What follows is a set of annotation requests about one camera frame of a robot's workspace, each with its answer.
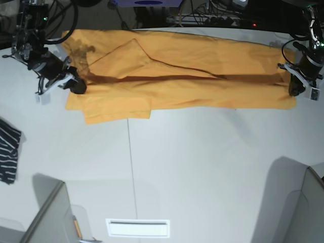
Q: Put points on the grey bin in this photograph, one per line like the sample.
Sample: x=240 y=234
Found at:
x=56 y=221
x=301 y=219

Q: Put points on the orange yellow T-shirt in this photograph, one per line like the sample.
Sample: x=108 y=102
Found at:
x=129 y=74

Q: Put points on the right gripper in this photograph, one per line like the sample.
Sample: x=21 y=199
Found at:
x=49 y=66

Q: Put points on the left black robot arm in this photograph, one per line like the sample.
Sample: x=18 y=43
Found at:
x=312 y=43

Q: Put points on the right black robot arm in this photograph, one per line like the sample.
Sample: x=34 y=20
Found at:
x=29 y=47

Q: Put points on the navy white striped garment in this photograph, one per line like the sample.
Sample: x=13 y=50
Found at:
x=10 y=142

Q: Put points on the power strip with cables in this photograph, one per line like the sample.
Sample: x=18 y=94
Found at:
x=202 y=19

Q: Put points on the white label plate on table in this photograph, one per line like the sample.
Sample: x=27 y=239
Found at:
x=137 y=228

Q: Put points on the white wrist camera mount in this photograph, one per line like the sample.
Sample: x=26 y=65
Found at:
x=312 y=89
x=67 y=79

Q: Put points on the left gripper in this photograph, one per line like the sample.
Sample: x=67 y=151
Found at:
x=310 y=67

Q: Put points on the grey bin left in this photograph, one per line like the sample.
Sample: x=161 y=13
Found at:
x=56 y=221

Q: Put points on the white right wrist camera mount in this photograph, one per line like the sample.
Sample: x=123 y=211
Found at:
x=67 y=79

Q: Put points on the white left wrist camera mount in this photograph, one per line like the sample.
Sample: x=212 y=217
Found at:
x=312 y=89

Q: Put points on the grey bin right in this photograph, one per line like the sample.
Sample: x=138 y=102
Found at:
x=301 y=219

